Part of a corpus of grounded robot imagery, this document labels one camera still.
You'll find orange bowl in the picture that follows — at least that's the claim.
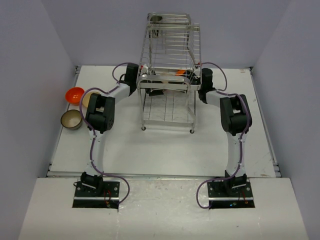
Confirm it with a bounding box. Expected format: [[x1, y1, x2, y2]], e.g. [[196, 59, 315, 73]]
[[65, 86, 85, 106], [175, 69, 187, 77]]

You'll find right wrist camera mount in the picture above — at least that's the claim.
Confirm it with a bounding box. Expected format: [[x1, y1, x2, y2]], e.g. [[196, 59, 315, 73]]
[[193, 62, 201, 71]]

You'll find metal utensil cup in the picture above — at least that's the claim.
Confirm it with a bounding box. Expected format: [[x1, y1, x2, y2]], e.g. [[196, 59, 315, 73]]
[[149, 15, 163, 38]]

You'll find cream beige bowl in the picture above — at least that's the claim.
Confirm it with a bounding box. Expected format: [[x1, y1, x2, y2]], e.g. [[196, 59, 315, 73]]
[[82, 92, 92, 108]]

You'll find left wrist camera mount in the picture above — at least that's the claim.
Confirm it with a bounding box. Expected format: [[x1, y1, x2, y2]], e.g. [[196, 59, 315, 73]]
[[140, 64, 150, 75]]

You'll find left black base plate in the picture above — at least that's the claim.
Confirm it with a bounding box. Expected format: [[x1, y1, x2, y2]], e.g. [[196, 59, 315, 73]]
[[72, 181, 120, 210]]

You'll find orange bowl on table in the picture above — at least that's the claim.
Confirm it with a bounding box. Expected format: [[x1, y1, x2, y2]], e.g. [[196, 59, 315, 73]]
[[65, 86, 85, 106]]

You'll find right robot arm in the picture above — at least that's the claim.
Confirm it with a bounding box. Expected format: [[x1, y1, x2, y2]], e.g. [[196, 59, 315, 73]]
[[180, 68, 252, 197]]

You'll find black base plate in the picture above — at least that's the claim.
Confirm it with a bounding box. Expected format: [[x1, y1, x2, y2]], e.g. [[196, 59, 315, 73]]
[[72, 181, 120, 210], [207, 176, 255, 209]]

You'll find metal two-tier dish rack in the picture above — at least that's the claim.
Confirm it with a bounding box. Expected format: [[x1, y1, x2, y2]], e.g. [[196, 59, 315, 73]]
[[137, 12, 202, 134]]

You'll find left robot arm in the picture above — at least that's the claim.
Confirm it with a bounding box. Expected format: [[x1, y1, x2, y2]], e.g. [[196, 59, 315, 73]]
[[80, 62, 155, 197]]

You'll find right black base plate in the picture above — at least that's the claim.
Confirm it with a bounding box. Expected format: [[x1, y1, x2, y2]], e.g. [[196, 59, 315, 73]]
[[207, 176, 255, 209]]

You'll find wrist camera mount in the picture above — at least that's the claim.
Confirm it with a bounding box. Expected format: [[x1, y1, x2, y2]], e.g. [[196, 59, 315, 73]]
[[140, 64, 150, 75], [193, 62, 201, 71]]

